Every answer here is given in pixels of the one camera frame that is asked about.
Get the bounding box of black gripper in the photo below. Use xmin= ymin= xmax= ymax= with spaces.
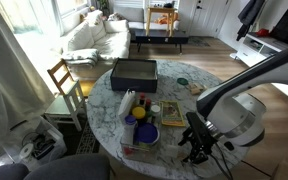
xmin=178 ymin=125 xmax=217 ymax=165

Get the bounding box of white plastic bottle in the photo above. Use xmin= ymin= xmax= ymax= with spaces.
xmin=150 ymin=104 xmax=162 ymax=125

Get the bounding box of red cap green bottle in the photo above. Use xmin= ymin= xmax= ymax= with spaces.
xmin=145 ymin=98 xmax=153 ymax=115

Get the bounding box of yellow lid dark bottle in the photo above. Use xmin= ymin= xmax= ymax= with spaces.
xmin=131 ymin=106 xmax=148 ymax=127

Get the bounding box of white bottle blue cap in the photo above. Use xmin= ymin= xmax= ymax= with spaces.
xmin=121 ymin=114 xmax=139 ymax=147

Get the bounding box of red cap slim bottle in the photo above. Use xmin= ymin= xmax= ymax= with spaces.
xmin=138 ymin=93 xmax=147 ymax=107

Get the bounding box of yellow green picture book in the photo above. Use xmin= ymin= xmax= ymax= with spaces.
xmin=158 ymin=99 xmax=186 ymax=128

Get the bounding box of blue lid green can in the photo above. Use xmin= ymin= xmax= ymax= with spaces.
xmin=133 ymin=122 xmax=161 ymax=148

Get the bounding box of clear plastic organizer bin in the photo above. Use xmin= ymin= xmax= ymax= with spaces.
xmin=119 ymin=99 xmax=163 ymax=164

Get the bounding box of round green lid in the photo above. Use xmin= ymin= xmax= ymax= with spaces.
xmin=176 ymin=77 xmax=190 ymax=86

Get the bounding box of navy cardboard box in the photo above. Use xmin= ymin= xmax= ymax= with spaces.
xmin=109 ymin=58 xmax=159 ymax=94

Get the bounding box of patterned floor mat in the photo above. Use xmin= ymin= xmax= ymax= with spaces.
xmin=75 ymin=119 xmax=102 ymax=155

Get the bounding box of small dark door rug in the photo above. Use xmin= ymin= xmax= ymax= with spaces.
xmin=186 ymin=36 xmax=212 ymax=48

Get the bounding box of white TV stand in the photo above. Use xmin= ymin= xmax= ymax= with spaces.
xmin=235 ymin=31 xmax=288 ymax=105

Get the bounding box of dark coffee table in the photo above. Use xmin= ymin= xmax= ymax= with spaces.
xmin=134 ymin=28 xmax=190 ymax=55

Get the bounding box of blue grey upholstered chair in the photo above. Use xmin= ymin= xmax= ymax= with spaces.
xmin=0 ymin=152 xmax=112 ymax=180

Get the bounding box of white sofa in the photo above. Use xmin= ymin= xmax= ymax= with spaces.
xmin=57 ymin=9 xmax=132 ymax=81

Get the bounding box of orange plush toy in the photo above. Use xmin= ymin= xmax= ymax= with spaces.
xmin=155 ymin=12 xmax=180 ymax=26

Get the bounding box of white door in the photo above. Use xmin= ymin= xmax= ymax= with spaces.
xmin=187 ymin=0 xmax=233 ymax=39

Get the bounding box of clear floor storage bin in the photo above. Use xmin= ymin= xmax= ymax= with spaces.
xmin=8 ymin=116 xmax=69 ymax=172

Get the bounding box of small red item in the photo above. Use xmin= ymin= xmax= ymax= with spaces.
xmin=256 ymin=27 xmax=271 ymax=38

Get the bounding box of white wooden chair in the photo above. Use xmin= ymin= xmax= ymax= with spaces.
xmin=43 ymin=79 xmax=88 ymax=133

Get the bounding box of yellow wooden side table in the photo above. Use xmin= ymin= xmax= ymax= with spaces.
xmin=145 ymin=6 xmax=177 ymax=38

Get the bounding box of crumpled grey white blanket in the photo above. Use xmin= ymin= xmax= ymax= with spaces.
xmin=60 ymin=48 xmax=101 ymax=68

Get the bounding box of light grey loveseat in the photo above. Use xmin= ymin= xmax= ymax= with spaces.
xmin=107 ymin=6 xmax=182 ymax=32

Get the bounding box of dark hanging jacket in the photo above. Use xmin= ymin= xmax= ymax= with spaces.
xmin=235 ymin=0 xmax=267 ymax=42

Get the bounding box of floral cushion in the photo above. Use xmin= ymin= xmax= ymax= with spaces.
xmin=108 ymin=12 xmax=127 ymax=22

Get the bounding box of wooden slat chair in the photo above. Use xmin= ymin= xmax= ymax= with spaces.
xmin=46 ymin=58 xmax=76 ymax=98

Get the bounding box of white tape roll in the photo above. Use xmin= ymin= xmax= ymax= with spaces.
xmin=19 ymin=142 xmax=35 ymax=161

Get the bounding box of green house plant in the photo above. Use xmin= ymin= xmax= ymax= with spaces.
xmin=95 ymin=0 xmax=112 ymax=16

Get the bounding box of light sheer curtain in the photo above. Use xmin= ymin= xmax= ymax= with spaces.
xmin=0 ymin=0 xmax=57 ymax=165

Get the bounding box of large bright window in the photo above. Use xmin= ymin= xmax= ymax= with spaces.
xmin=0 ymin=0 xmax=90 ymax=36

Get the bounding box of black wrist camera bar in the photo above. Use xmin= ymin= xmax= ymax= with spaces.
xmin=185 ymin=111 xmax=215 ymax=143

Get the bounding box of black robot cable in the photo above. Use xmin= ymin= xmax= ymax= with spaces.
xmin=209 ymin=142 xmax=236 ymax=180

